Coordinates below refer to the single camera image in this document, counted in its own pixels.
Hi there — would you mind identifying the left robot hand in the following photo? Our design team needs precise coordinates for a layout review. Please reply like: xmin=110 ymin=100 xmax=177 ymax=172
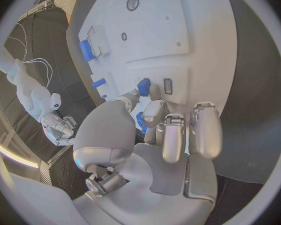
xmin=71 ymin=83 xmax=224 ymax=225

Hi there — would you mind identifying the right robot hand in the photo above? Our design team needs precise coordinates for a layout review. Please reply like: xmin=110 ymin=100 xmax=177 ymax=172
xmin=39 ymin=110 xmax=78 ymax=147

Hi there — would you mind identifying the blue block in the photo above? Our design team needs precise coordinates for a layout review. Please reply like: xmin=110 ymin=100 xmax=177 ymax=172
xmin=136 ymin=78 xmax=152 ymax=97

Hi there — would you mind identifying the white task board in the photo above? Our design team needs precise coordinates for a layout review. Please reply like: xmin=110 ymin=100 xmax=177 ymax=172
xmin=65 ymin=0 xmax=239 ymax=153

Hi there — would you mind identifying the blue gear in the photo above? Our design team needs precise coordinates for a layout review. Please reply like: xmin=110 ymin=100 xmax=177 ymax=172
xmin=135 ymin=111 xmax=148 ymax=135

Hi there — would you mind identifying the blue rectangular plug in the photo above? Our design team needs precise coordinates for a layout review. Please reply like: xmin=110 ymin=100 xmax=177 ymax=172
xmin=78 ymin=39 xmax=97 ymax=62

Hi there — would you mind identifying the desk with equipment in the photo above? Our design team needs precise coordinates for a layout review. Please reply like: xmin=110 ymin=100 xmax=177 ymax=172
xmin=17 ymin=0 xmax=57 ymax=22

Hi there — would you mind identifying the white cable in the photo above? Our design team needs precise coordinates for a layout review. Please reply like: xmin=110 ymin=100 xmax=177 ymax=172
xmin=22 ymin=57 xmax=54 ymax=89
xmin=15 ymin=22 xmax=29 ymax=63

